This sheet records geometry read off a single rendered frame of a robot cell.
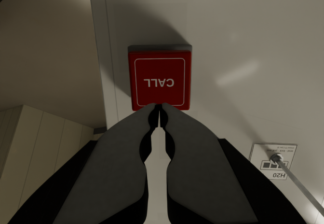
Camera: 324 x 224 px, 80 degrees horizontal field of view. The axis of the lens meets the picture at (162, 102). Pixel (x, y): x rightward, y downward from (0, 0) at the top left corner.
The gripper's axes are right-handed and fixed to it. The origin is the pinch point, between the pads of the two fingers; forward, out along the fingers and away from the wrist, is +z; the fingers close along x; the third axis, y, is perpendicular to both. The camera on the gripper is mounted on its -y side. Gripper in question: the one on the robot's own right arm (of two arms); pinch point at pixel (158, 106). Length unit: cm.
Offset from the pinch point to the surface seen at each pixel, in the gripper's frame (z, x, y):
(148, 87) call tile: 3.6, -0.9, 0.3
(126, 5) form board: 8.1, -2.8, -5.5
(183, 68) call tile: 3.8, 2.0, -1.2
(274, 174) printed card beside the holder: 4.9, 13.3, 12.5
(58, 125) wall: 253, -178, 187
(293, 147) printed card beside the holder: 5.5, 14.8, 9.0
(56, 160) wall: 214, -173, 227
